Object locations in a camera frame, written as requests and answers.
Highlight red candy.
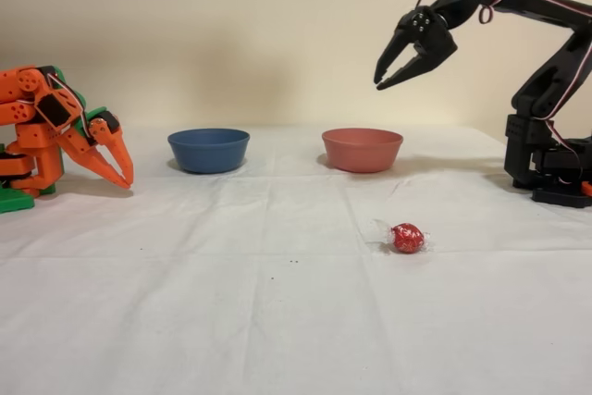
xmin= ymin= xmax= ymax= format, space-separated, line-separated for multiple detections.
xmin=366 ymin=217 xmax=435 ymax=256

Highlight red bowl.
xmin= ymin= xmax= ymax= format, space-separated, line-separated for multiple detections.
xmin=321 ymin=128 xmax=404 ymax=174

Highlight blue bowl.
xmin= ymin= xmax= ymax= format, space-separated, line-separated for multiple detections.
xmin=166 ymin=128 xmax=252 ymax=175

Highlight white tablecloth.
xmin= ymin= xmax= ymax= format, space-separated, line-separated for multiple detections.
xmin=0 ymin=124 xmax=592 ymax=395

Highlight orange arm servo cable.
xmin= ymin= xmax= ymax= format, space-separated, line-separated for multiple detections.
xmin=45 ymin=68 xmax=93 ymax=142

